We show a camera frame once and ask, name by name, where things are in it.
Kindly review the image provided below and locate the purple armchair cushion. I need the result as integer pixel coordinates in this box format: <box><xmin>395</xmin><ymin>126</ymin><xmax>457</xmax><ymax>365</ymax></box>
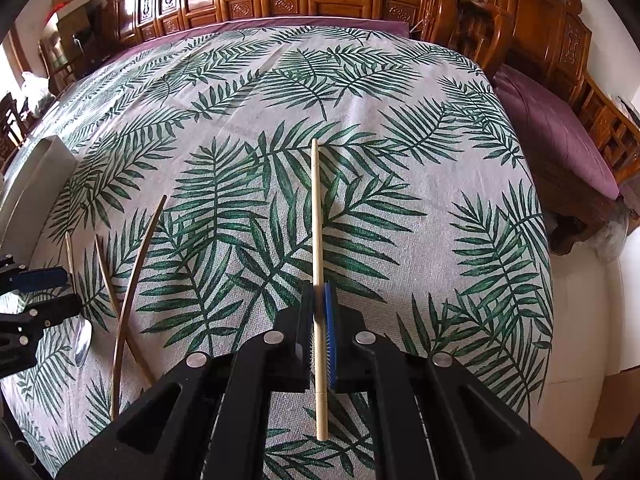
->
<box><xmin>491</xmin><ymin>64</ymin><xmax>622</xmax><ymax>199</ymax></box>

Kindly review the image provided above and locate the bamboo chopstick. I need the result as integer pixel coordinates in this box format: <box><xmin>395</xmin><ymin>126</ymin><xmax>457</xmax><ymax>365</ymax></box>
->
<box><xmin>110</xmin><ymin>194</ymin><xmax>169</xmax><ymax>422</ymax></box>
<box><xmin>63</xmin><ymin>232</ymin><xmax>77</xmax><ymax>295</ymax></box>
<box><xmin>309</xmin><ymin>138</ymin><xmax>332</xmax><ymax>442</ymax></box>
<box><xmin>93</xmin><ymin>235</ymin><xmax>157</xmax><ymax>387</ymax></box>

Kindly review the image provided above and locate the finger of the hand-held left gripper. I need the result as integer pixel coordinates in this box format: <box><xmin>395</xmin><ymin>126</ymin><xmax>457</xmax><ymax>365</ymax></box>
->
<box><xmin>0</xmin><ymin>292</ymin><xmax>83</xmax><ymax>347</ymax></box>
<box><xmin>0</xmin><ymin>254</ymin><xmax>69</xmax><ymax>293</ymax></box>

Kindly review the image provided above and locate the white plastic bag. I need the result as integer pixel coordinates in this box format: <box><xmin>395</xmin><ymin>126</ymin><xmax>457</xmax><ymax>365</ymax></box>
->
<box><xmin>20</xmin><ymin>71</ymin><xmax>54</xmax><ymax>114</ymax></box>

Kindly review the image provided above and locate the wooden chair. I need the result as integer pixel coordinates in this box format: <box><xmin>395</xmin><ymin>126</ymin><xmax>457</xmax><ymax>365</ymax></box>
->
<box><xmin>37</xmin><ymin>35</ymin><xmax>103</xmax><ymax>96</ymax></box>
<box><xmin>0</xmin><ymin>91</ymin><xmax>32</xmax><ymax>162</ymax></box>

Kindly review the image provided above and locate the large metal spoon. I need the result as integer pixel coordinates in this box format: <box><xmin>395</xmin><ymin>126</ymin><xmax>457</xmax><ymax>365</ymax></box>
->
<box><xmin>74</xmin><ymin>316</ymin><xmax>94</xmax><ymax>370</ymax></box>

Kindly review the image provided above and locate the carved wooden armchair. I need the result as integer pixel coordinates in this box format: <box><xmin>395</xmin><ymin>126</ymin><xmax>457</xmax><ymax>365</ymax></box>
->
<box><xmin>419</xmin><ymin>0</ymin><xmax>640</xmax><ymax>257</ymax></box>

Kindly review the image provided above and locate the green leaf print cloth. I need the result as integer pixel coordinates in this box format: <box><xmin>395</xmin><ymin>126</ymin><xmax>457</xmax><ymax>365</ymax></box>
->
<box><xmin>0</xmin><ymin>25</ymin><xmax>557</xmax><ymax>480</ymax></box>

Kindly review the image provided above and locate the purple mattress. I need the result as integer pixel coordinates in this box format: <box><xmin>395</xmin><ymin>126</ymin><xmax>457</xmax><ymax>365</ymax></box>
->
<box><xmin>106</xmin><ymin>16</ymin><xmax>409</xmax><ymax>57</ymax></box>

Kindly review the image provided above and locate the flat cardboard sheet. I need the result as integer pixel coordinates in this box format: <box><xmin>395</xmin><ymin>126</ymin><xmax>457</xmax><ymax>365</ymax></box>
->
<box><xmin>589</xmin><ymin>369</ymin><xmax>640</xmax><ymax>442</ymax></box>

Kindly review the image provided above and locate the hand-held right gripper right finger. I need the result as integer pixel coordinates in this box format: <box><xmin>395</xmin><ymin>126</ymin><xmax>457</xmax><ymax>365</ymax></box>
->
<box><xmin>323</xmin><ymin>281</ymin><xmax>583</xmax><ymax>480</ymax></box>

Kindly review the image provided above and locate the closed cardboard box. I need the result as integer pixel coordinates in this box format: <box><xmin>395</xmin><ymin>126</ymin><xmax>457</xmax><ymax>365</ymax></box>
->
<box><xmin>55</xmin><ymin>10</ymin><xmax>101</xmax><ymax>48</ymax></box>

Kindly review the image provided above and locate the clear plastic bag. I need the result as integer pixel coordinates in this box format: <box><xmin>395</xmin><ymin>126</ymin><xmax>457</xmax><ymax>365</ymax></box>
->
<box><xmin>589</xmin><ymin>209</ymin><xmax>632</xmax><ymax>262</ymax></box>

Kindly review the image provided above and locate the white utensil holder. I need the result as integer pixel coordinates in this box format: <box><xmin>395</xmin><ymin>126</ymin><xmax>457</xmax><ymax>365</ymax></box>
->
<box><xmin>0</xmin><ymin>135</ymin><xmax>77</xmax><ymax>262</ymax></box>

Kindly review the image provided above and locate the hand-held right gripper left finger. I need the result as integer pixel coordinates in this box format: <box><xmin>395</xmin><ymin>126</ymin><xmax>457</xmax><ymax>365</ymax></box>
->
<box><xmin>56</xmin><ymin>280</ymin><xmax>317</xmax><ymax>480</ymax></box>

